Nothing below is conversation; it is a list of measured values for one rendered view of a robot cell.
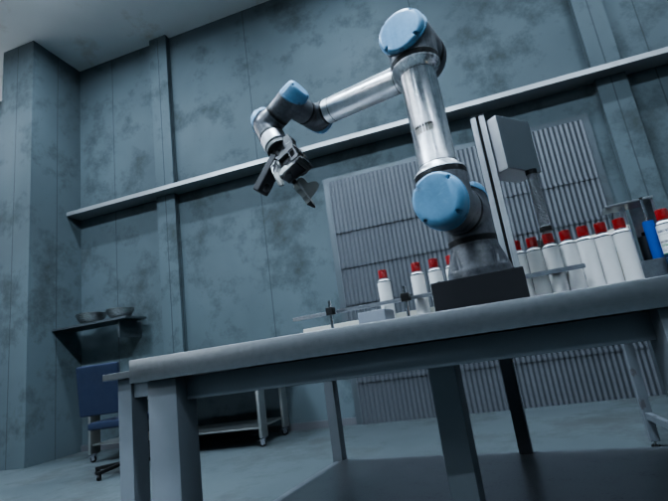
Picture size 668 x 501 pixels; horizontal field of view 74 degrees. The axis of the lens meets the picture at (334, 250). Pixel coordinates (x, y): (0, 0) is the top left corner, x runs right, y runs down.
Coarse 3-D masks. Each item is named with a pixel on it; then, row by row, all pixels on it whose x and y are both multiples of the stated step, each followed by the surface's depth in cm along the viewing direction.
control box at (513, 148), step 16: (496, 128) 144; (512, 128) 147; (528, 128) 152; (496, 144) 144; (512, 144) 145; (528, 144) 149; (496, 160) 144; (512, 160) 142; (528, 160) 147; (512, 176) 148
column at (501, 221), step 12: (480, 120) 148; (480, 132) 148; (480, 144) 147; (480, 156) 146; (492, 156) 145; (492, 168) 144; (492, 180) 144; (492, 192) 143; (492, 204) 142; (504, 204) 141; (492, 216) 142; (504, 216) 140; (504, 228) 140; (504, 240) 140; (516, 252) 137; (516, 264) 137
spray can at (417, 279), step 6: (414, 264) 166; (414, 270) 165; (414, 276) 164; (420, 276) 164; (414, 282) 164; (420, 282) 163; (414, 288) 164; (420, 288) 162; (414, 294) 164; (420, 300) 162; (426, 300) 162; (420, 306) 161; (426, 306) 161; (420, 312) 161; (426, 312) 160
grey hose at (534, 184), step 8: (528, 176) 144; (536, 176) 143; (528, 184) 145; (536, 184) 143; (536, 192) 142; (536, 200) 142; (536, 208) 142; (544, 208) 141; (544, 216) 140; (544, 224) 140; (544, 232) 140
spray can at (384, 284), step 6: (378, 270) 172; (384, 270) 171; (384, 276) 171; (378, 282) 171; (384, 282) 169; (390, 282) 171; (378, 288) 171; (384, 288) 169; (390, 288) 169; (384, 294) 168; (390, 294) 169; (384, 300) 168; (384, 306) 168; (390, 306) 167
